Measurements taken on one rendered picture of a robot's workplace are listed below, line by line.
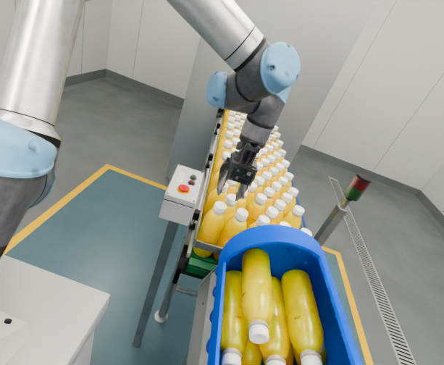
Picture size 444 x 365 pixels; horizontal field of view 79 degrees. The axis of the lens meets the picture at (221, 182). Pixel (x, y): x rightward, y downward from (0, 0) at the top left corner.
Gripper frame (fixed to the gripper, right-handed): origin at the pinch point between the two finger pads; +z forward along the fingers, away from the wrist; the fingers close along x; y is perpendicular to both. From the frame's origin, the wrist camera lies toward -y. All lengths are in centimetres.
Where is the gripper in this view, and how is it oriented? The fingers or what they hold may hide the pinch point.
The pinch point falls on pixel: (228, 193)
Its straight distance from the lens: 82.2
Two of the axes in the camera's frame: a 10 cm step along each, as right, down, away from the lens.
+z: -3.2, 8.0, 5.0
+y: -0.7, 5.1, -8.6
